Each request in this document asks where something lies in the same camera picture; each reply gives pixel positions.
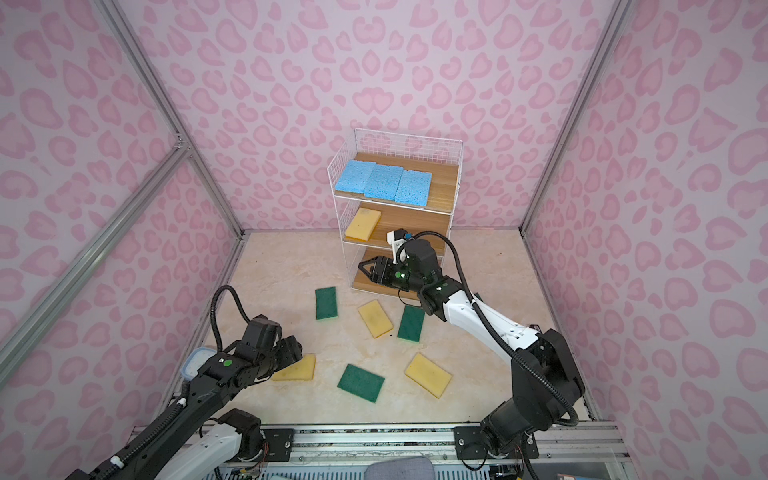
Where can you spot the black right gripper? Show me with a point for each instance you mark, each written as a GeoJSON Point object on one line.
{"type": "Point", "coordinates": [376, 276]}

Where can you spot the grey chair back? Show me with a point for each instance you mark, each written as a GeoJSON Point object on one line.
{"type": "Point", "coordinates": [409, 468]}

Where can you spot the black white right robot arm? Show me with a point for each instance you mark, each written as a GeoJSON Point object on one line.
{"type": "Point", "coordinates": [546, 383]}

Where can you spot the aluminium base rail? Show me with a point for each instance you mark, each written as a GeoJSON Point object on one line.
{"type": "Point", "coordinates": [592, 450]}

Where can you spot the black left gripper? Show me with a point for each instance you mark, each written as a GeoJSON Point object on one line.
{"type": "Point", "coordinates": [291, 348]}

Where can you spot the green scouring pad front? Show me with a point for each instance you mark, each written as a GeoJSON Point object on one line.
{"type": "Point", "coordinates": [361, 383]}

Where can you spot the green scouring pad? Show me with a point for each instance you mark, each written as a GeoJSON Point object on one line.
{"type": "Point", "coordinates": [326, 306]}
{"type": "Point", "coordinates": [361, 383]}

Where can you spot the blue sponge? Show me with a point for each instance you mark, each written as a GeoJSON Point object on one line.
{"type": "Point", "coordinates": [383, 182]}
{"type": "Point", "coordinates": [413, 188]}
{"type": "Point", "coordinates": [355, 176]}

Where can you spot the green sponge middle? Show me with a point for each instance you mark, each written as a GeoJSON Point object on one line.
{"type": "Point", "coordinates": [411, 324]}

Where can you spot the white wire wooden shelf rack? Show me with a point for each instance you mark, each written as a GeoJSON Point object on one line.
{"type": "Point", "coordinates": [441, 157]}

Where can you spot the small yellow sponge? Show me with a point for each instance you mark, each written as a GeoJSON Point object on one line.
{"type": "Point", "coordinates": [362, 225]}

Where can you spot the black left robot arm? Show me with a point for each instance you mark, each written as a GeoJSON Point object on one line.
{"type": "Point", "coordinates": [260, 353]}

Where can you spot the green scouring pad left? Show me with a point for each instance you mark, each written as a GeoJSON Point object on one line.
{"type": "Point", "coordinates": [326, 306]}

